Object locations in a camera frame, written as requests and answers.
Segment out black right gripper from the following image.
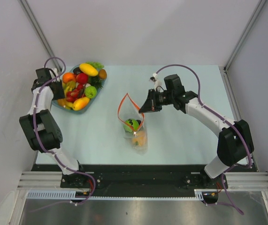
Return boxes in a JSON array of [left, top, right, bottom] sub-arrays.
[[139, 89, 174, 114]]

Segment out orange tangerine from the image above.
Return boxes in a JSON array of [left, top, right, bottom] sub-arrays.
[[62, 72, 76, 84]]

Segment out green watermelon ball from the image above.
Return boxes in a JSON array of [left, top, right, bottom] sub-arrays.
[[123, 119, 139, 133]]

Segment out clear zip bag orange zipper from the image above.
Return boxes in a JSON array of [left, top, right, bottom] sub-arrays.
[[117, 93, 148, 155]]

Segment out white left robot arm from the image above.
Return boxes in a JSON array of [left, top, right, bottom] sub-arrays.
[[19, 67, 87, 188]]

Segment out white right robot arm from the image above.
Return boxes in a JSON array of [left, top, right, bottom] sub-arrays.
[[139, 74, 254, 188]]

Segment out yellow banana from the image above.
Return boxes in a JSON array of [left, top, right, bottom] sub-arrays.
[[56, 81, 76, 110]]

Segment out blue-grey fruit tray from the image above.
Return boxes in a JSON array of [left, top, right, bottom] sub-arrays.
[[52, 61, 107, 113]]

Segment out dark purple fruit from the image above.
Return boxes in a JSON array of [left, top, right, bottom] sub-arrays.
[[72, 67, 82, 76]]

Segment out red pomegranate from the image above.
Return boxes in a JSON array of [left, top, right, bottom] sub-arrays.
[[76, 73, 89, 85]]

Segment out yellow orange mango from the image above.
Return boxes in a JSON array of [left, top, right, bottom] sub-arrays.
[[72, 97, 90, 111]]

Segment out green custard apple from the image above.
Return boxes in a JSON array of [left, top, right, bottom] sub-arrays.
[[84, 86, 97, 99]]

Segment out yellow lemon mango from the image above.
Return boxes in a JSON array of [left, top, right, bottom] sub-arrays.
[[79, 63, 99, 77]]

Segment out green pineapple leaves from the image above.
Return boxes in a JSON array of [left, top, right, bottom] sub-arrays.
[[88, 76, 105, 90]]

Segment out green grapes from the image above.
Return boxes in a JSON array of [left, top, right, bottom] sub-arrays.
[[86, 61, 104, 70]]

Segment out brown kiwi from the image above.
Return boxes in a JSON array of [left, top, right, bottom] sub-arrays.
[[98, 69, 107, 80]]

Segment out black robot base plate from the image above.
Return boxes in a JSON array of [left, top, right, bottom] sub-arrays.
[[31, 164, 258, 197]]

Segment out white cable duct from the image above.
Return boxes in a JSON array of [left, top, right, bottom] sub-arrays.
[[27, 190, 204, 201]]

